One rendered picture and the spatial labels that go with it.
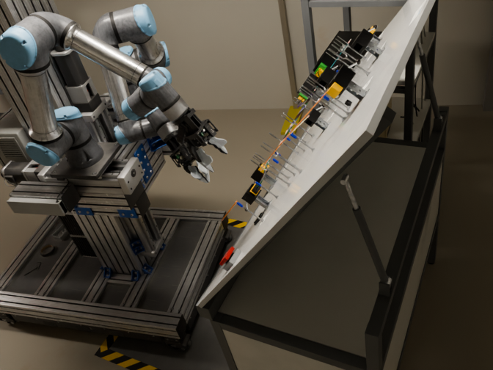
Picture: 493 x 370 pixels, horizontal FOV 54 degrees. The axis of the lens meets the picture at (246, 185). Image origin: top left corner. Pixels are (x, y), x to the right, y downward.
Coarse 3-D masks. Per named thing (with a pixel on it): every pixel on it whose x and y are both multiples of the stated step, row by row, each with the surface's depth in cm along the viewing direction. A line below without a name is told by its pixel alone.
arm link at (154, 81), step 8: (152, 72) 144; (144, 80) 143; (152, 80) 143; (160, 80) 144; (144, 88) 144; (152, 88) 144; (160, 88) 144; (168, 88) 146; (144, 96) 147; (152, 96) 145; (160, 96) 145; (168, 96) 145; (176, 96) 147; (152, 104) 148; (160, 104) 146; (168, 104) 146
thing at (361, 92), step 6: (360, 60) 125; (342, 66) 121; (348, 66) 124; (342, 72) 121; (348, 72) 121; (354, 72) 122; (336, 78) 120; (342, 78) 120; (348, 78) 121; (330, 84) 122; (342, 84) 120; (348, 84) 121; (354, 84) 122; (342, 90) 121; (348, 90) 123; (354, 90) 121; (360, 90) 122; (354, 96) 123; (360, 96) 123
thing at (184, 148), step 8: (168, 136) 171; (176, 136) 174; (168, 144) 172; (176, 144) 173; (184, 144) 170; (176, 152) 172; (184, 152) 170; (176, 160) 173; (184, 160) 171; (192, 160) 175
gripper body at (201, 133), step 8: (192, 112) 148; (176, 120) 149; (184, 120) 150; (192, 120) 148; (200, 120) 152; (208, 120) 152; (192, 128) 151; (200, 128) 150; (208, 128) 152; (216, 128) 153; (184, 136) 155; (192, 136) 151; (200, 136) 151; (208, 136) 152; (192, 144) 154; (200, 144) 154
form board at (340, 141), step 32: (416, 0) 157; (384, 32) 187; (416, 32) 117; (384, 64) 126; (352, 96) 146; (384, 96) 98; (320, 128) 174; (352, 128) 105; (288, 160) 215; (320, 160) 120; (288, 192) 137; (256, 224) 163
